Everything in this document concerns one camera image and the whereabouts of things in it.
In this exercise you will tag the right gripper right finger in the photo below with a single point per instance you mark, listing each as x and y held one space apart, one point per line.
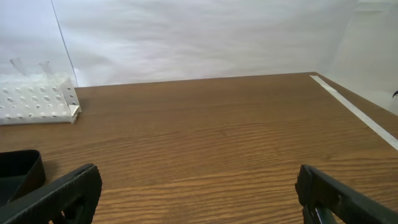
335 199

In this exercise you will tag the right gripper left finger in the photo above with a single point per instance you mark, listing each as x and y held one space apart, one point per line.
62 196

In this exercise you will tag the clear test tube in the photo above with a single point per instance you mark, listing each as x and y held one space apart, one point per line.
46 68
18 66

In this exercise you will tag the black tray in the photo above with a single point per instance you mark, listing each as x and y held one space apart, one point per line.
17 168

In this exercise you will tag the white test tube rack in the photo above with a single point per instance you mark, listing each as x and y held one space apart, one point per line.
37 99

